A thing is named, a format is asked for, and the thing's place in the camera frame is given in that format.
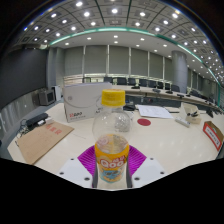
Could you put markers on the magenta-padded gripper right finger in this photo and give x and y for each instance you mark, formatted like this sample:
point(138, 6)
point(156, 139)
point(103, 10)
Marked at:
point(148, 170)

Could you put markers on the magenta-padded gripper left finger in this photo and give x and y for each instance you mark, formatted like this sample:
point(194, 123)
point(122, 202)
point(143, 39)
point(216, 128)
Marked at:
point(74, 170)

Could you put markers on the yellow-capped orange drink bottle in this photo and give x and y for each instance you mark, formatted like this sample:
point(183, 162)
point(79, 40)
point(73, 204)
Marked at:
point(111, 156)

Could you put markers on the brown paper envelope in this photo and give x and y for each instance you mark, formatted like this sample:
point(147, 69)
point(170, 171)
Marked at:
point(41, 140)

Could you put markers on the flat round red coaster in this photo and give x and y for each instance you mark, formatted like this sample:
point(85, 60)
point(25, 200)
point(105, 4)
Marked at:
point(144, 122)

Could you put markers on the white printed paper sheet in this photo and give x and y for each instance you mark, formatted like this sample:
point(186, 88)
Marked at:
point(154, 111)

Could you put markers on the black flat device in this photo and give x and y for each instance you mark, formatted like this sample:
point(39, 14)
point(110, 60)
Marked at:
point(36, 120)

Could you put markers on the black desk microphone unit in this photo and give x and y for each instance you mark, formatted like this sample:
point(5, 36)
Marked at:
point(128, 107)

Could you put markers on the white cardboard paper box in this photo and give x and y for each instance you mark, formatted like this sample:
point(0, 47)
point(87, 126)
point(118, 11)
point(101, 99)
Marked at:
point(85, 101)

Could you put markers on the white open cardboard holder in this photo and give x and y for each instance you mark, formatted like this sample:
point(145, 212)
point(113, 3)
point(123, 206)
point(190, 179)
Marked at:
point(191, 112)

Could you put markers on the red and white box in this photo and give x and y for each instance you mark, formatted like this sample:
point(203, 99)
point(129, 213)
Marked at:
point(213, 133)

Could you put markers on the grey monitor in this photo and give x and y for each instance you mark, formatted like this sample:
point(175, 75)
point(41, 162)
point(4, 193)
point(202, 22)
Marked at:
point(46, 97)

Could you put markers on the row of dark office chairs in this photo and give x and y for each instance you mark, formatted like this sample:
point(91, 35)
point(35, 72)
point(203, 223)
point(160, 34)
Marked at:
point(143, 82)

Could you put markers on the group of ceiling lights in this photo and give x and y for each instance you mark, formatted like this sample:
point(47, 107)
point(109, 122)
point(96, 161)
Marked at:
point(113, 20)

